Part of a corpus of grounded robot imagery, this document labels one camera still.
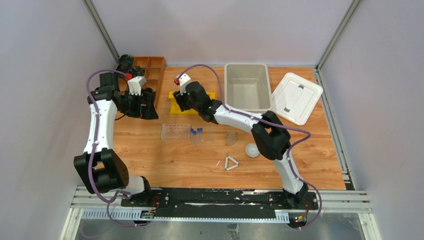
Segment clear glass test tube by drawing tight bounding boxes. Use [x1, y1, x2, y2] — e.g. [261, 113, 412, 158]
[208, 129, 214, 144]

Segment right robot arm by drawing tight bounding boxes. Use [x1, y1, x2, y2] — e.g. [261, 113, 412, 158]
[173, 79, 309, 209]

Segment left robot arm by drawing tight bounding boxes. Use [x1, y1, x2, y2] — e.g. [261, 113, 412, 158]
[73, 69, 159, 207]

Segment yellow test tube rack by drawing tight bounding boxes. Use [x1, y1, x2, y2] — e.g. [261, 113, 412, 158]
[168, 91, 216, 115]

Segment blue capped tube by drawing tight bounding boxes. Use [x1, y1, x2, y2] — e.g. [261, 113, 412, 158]
[190, 128, 196, 146]
[196, 128, 201, 145]
[197, 128, 204, 144]
[192, 131, 199, 146]

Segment clear plastic tube rack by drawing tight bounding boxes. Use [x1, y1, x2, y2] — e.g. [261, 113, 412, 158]
[160, 123, 191, 141]

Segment wooden compartment tray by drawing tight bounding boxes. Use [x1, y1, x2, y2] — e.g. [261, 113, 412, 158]
[116, 54, 166, 108]

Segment small glass flask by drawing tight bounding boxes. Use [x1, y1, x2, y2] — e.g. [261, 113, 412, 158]
[225, 130, 237, 146]

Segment grey plastic bin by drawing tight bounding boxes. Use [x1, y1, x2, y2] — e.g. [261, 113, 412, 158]
[224, 63, 273, 113]

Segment white clay triangle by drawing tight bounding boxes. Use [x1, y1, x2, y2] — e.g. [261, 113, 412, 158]
[224, 155, 240, 171]

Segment white porcelain dish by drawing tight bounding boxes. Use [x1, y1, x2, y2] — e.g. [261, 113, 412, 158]
[245, 143, 260, 158]

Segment white bin lid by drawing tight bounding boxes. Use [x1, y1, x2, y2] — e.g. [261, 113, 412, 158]
[271, 72, 324, 126]

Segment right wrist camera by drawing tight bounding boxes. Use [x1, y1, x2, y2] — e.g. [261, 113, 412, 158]
[174, 73, 192, 94]

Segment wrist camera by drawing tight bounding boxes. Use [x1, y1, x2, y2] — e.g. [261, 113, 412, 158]
[127, 76, 147, 96]
[174, 73, 192, 94]

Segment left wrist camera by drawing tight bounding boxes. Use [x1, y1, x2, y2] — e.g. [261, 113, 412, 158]
[127, 76, 147, 96]

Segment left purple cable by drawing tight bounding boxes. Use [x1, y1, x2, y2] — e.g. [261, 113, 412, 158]
[86, 69, 150, 228]

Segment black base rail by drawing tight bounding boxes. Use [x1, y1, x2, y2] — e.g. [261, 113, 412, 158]
[120, 187, 319, 220]

